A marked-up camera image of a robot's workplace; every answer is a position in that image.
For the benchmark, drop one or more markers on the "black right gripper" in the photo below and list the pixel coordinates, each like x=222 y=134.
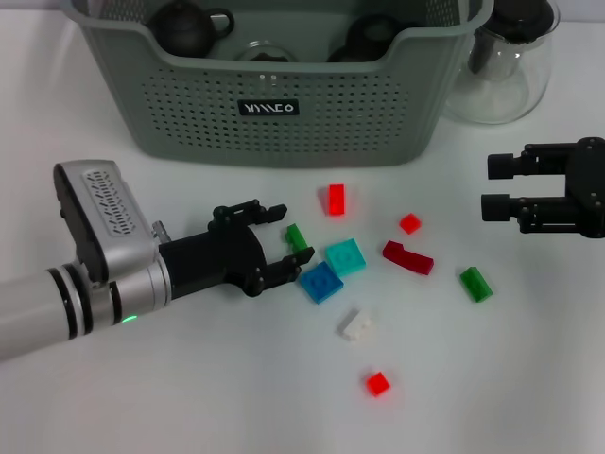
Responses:
x=588 y=189

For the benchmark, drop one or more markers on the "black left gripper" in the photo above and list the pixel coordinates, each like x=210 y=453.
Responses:
x=212 y=260

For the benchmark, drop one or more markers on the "grey-green perforated storage bin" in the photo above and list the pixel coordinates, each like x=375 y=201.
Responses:
x=331 y=118

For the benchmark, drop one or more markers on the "green oblong brick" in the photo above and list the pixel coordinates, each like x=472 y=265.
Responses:
x=476 y=284
x=297 y=234

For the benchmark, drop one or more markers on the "blue square plate brick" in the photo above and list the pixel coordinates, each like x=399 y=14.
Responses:
x=321 y=283

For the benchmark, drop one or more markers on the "bright red oblong brick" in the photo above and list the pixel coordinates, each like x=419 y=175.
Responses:
x=336 y=201

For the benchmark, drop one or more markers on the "cyan square plate brick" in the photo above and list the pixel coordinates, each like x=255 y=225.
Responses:
x=346 y=256

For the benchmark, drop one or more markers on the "glass teapot with black lid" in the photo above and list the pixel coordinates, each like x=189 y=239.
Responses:
x=496 y=94

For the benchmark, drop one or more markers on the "small red square brick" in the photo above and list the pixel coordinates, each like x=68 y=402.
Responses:
x=410 y=223
x=378 y=383

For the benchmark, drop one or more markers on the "silver metal connector plug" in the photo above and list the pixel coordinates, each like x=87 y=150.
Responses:
x=161 y=231

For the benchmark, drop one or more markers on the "dark red curved brick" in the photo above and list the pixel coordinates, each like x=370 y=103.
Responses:
x=409 y=259

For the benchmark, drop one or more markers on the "black ceramic teapot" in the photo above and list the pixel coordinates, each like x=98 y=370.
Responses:
x=184 y=28

